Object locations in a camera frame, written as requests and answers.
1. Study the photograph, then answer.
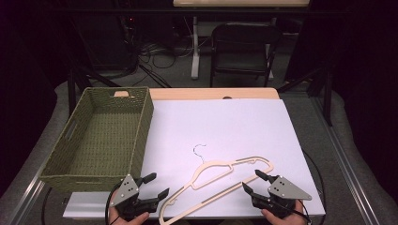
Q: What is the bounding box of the cream plastic clothes hanger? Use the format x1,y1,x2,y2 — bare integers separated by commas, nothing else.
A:
159,143,275,225

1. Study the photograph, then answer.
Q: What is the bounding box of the bundle of floor cables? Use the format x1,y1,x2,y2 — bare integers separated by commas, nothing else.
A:
132,40,196,87

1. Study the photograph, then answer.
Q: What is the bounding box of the black folding chair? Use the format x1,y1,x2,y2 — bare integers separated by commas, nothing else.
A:
209,22,282,89

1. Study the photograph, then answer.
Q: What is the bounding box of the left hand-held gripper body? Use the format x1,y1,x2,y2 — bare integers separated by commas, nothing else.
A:
109,173,161,220

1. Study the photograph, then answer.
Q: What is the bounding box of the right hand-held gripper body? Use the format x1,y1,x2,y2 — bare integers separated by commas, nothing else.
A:
251,175,314,219

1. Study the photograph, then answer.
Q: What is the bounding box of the green woven basket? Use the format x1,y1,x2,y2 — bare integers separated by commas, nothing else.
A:
38,86,155,193

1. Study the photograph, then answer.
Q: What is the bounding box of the person's left hand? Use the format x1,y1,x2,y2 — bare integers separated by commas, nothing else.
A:
108,205,151,225

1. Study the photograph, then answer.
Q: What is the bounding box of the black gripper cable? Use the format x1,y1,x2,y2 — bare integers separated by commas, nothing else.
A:
104,182,124,225

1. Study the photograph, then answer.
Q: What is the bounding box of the person's right hand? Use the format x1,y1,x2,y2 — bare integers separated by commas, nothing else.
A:
260,201,310,225

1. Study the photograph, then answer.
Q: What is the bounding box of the white desk leg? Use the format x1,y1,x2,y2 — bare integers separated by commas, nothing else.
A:
190,16,202,81

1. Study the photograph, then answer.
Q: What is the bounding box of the white paper sheet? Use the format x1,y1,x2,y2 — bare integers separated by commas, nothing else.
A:
62,98,327,219

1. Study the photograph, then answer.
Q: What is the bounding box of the black metal stand post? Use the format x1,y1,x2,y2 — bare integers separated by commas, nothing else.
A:
67,67,78,117

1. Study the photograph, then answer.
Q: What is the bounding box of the beige desk top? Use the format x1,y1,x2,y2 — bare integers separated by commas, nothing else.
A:
172,0,311,8

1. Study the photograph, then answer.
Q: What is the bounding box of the aluminium frame rail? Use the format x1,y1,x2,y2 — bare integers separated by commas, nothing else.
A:
8,174,46,225
311,93,382,225

